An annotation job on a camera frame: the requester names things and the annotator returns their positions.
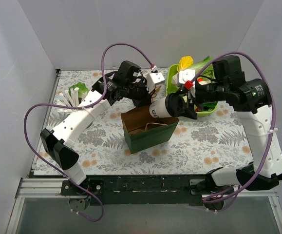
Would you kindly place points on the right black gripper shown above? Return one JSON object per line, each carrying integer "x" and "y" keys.
{"x": 192, "y": 98}

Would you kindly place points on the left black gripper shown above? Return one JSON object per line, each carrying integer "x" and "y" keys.
{"x": 142, "y": 95}

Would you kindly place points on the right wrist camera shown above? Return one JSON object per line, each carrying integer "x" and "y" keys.
{"x": 184, "y": 81}

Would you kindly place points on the large napa cabbage toy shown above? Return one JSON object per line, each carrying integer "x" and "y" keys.
{"x": 204, "y": 64}

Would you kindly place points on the brown pulp cup carrier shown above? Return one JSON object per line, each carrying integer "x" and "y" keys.
{"x": 137, "y": 131}

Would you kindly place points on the small bok choy toy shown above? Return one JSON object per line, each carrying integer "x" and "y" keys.
{"x": 82, "y": 89}

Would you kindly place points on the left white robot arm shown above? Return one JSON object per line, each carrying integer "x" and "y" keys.
{"x": 126, "y": 82}

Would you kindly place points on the white paper coffee cup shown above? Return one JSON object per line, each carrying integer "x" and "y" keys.
{"x": 158, "y": 109}

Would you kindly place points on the green plastic basket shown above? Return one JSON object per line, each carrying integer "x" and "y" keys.
{"x": 170, "y": 88}

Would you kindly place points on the yellow leafy vegetable toy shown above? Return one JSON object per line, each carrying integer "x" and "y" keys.
{"x": 185, "y": 63}

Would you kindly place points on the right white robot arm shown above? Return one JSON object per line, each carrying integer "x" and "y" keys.
{"x": 223, "y": 80}

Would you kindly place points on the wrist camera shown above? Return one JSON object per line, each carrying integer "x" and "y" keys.
{"x": 184, "y": 81}
{"x": 154, "y": 79}

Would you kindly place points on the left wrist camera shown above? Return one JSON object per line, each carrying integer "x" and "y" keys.
{"x": 154, "y": 79}

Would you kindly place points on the brown green paper bag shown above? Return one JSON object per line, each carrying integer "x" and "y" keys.
{"x": 159, "y": 130}

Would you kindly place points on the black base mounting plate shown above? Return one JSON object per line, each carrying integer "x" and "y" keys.
{"x": 143, "y": 189}

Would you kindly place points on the aluminium frame rail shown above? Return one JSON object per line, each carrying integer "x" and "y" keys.
{"x": 40, "y": 209}

